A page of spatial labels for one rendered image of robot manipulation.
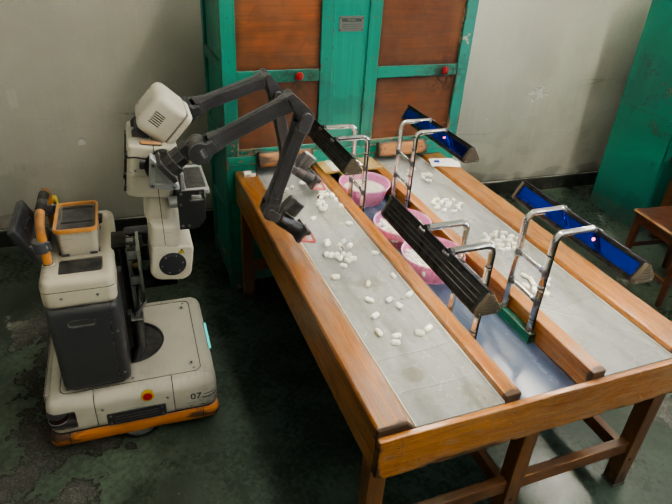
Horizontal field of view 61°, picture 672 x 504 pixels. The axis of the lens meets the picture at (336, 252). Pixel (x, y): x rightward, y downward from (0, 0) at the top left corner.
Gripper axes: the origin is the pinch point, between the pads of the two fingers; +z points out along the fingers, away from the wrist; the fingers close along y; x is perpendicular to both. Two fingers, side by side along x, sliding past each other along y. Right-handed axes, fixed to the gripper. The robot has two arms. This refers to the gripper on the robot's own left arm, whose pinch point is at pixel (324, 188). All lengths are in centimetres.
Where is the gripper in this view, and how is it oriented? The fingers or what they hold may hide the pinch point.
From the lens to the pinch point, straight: 286.3
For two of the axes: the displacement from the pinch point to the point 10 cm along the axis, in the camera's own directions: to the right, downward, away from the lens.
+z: 7.0, 4.3, 5.8
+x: -6.3, 7.5, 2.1
